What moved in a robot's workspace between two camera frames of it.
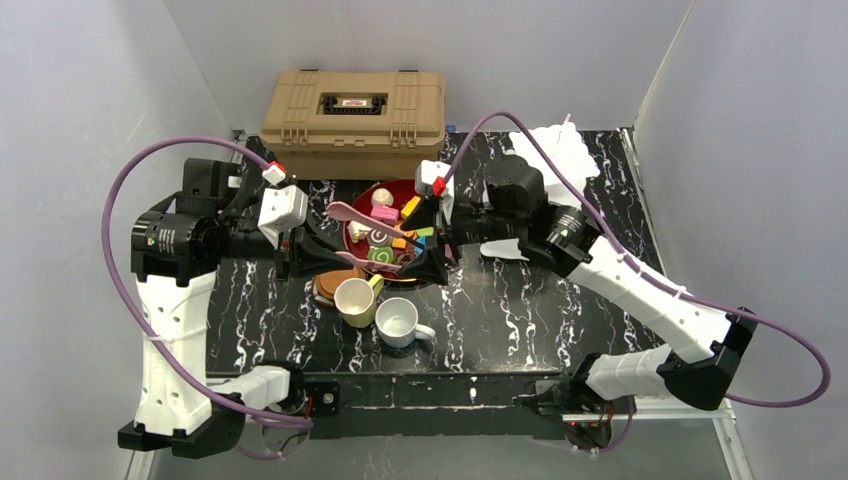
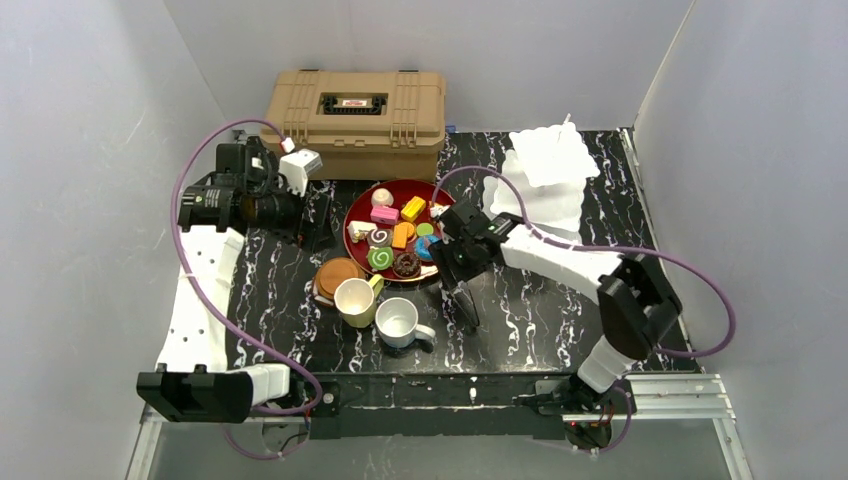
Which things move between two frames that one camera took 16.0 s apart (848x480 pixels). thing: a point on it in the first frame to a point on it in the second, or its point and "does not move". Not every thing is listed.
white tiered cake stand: [569, 150] does not move
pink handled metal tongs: [342, 211] to [465, 301]
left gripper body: [286, 250] to [308, 216]
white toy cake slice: [358, 231] does not move
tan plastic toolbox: [354, 125] does not move
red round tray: [375, 240] does not move
